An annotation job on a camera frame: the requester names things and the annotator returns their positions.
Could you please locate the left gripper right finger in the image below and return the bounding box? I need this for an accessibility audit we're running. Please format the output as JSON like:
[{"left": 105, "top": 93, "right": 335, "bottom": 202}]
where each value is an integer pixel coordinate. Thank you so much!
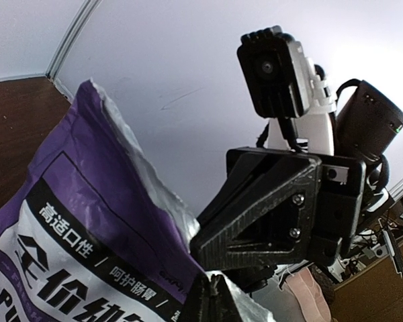
[{"left": 208, "top": 274, "right": 242, "bottom": 322}]

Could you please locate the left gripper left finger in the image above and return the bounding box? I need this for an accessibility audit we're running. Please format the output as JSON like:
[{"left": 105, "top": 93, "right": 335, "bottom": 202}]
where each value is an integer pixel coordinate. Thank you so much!
[{"left": 179, "top": 273, "right": 210, "bottom": 322}]

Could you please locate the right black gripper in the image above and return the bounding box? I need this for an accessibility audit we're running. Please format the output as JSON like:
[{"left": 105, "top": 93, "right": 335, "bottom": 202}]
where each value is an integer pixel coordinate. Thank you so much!
[{"left": 190, "top": 147, "right": 366, "bottom": 270}]

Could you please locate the purple pet food bag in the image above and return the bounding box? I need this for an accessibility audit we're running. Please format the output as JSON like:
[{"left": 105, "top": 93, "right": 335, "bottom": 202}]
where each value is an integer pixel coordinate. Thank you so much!
[{"left": 0, "top": 78, "right": 276, "bottom": 322}]

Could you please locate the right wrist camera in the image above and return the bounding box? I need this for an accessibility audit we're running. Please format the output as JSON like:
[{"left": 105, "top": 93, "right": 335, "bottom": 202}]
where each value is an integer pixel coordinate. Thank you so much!
[{"left": 236, "top": 25, "right": 339, "bottom": 148}]

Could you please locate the right aluminium frame post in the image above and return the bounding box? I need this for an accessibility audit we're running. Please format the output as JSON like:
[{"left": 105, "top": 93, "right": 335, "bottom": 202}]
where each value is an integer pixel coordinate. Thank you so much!
[{"left": 46, "top": 0, "right": 102, "bottom": 81}]

